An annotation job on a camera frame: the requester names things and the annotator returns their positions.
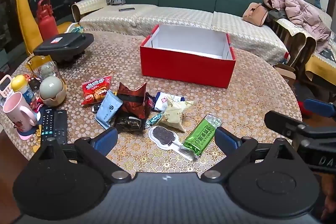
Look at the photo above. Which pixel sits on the black phone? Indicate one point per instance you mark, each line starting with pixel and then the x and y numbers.
pixel 126 9

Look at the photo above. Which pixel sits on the yellow giraffe seat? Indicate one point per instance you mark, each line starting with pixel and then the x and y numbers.
pixel 25 19

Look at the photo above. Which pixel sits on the green snack packet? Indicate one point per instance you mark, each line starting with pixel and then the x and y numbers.
pixel 200 136

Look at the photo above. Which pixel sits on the beige handbag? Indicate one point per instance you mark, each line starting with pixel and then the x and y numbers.
pixel 256 14

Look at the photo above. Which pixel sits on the yellow sofa cover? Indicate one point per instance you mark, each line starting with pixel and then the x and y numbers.
pixel 320 66

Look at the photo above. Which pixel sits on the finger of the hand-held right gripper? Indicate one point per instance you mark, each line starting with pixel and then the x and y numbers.
pixel 319 107
pixel 283 121

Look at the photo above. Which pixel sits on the grey egg ornament in holder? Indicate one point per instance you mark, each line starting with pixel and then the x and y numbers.
pixel 51 88

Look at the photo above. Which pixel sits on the black remote control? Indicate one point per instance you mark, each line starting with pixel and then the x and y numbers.
pixel 53 125

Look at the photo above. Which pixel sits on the red cardboard box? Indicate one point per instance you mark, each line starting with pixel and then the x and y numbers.
pixel 183 66

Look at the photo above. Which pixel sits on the red snack packet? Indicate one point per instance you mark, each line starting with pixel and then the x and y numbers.
pixel 94 88

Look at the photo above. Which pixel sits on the brown cardboard box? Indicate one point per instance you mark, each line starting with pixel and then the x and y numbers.
pixel 284 73

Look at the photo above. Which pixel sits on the black key fob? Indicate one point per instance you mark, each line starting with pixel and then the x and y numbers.
pixel 96 108

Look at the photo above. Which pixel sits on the dark brown snack bag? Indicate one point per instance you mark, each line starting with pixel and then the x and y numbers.
pixel 131 100

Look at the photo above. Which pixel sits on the pink mug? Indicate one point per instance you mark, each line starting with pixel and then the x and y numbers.
pixel 17 109

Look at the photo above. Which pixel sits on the black snack packet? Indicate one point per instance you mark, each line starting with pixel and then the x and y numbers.
pixel 130 124

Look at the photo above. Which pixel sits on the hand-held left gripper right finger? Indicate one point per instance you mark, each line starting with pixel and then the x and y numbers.
pixel 224 140

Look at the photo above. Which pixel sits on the cream snack packet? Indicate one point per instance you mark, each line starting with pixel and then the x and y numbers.
pixel 174 113

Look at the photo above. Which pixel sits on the black lidded pot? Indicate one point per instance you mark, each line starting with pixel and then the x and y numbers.
pixel 63 45

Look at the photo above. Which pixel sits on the small red-capped bottle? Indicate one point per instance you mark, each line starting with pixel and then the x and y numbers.
pixel 287 57

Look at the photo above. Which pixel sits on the green tissue pack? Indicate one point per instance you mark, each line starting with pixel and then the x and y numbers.
pixel 74 28

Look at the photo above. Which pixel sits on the beige armrest cover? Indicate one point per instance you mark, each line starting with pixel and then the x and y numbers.
pixel 88 5

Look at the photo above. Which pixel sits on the white kitchen timer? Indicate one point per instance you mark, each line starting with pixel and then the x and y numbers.
pixel 5 86

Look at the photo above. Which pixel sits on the yellow-lidded white bottle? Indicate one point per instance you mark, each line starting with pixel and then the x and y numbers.
pixel 22 87

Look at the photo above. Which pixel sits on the pink down jacket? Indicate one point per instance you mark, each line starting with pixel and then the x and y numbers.
pixel 302 14

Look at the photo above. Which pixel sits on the red water bottle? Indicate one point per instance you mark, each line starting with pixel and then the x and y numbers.
pixel 47 22

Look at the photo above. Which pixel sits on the dark clothing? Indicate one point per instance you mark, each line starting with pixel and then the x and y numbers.
pixel 277 14

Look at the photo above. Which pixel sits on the red flat item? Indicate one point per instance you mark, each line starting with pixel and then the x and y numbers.
pixel 304 109

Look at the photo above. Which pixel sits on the clear-wrapped dark ice cream bar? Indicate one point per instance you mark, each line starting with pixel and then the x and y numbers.
pixel 162 134

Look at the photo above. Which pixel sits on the teal candy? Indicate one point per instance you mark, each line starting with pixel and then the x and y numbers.
pixel 153 119

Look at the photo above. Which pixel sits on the beige houndstooth sofa cover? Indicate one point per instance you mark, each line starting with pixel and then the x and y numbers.
pixel 183 19

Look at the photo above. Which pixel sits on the clear glass cup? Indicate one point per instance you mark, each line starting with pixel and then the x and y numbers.
pixel 46 67

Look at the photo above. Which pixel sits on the white and blue snack packet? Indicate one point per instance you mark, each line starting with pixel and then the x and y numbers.
pixel 160 102

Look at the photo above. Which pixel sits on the light blue snack packet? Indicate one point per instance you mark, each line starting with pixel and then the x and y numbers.
pixel 109 109

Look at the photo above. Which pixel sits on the pink and blue coaster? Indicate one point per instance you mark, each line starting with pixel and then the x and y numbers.
pixel 26 134

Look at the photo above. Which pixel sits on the beige draped side cover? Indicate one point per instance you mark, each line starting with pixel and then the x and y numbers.
pixel 296 32

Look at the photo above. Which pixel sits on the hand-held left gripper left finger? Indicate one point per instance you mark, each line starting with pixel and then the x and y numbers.
pixel 106 138

